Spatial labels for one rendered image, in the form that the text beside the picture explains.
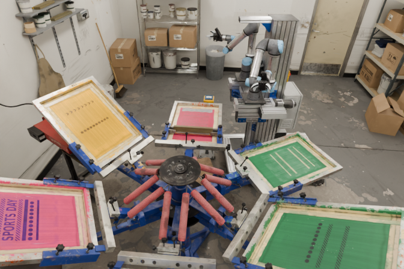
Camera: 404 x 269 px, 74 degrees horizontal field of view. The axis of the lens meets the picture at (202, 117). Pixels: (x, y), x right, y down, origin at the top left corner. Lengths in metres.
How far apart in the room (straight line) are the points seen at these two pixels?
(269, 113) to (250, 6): 3.51
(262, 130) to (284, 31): 1.22
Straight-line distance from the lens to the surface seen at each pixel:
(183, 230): 1.87
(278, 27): 2.83
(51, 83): 4.05
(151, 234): 3.23
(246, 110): 2.94
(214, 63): 5.83
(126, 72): 5.86
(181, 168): 1.94
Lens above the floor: 2.72
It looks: 35 degrees down
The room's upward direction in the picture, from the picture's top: 1 degrees clockwise
